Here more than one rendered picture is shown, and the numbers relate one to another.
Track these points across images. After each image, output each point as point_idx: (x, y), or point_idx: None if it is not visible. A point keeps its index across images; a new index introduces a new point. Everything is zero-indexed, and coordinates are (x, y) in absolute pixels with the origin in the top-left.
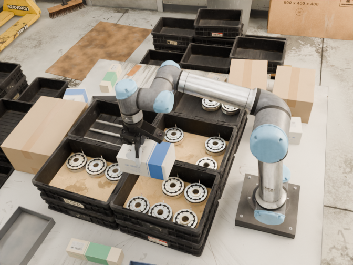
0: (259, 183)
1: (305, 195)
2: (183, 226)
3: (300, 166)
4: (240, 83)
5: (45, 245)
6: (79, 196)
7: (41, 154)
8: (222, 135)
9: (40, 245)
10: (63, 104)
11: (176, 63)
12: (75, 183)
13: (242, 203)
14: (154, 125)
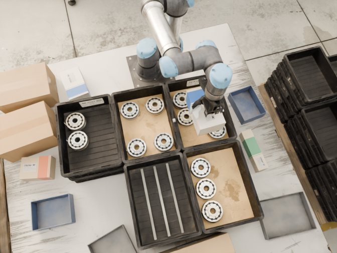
0: (178, 34)
1: (128, 55)
2: None
3: (104, 66)
4: (38, 127)
5: (271, 193)
6: (246, 164)
7: (232, 244)
8: (117, 109)
9: (274, 197)
10: None
11: (162, 57)
12: (228, 196)
13: (161, 81)
14: (145, 158)
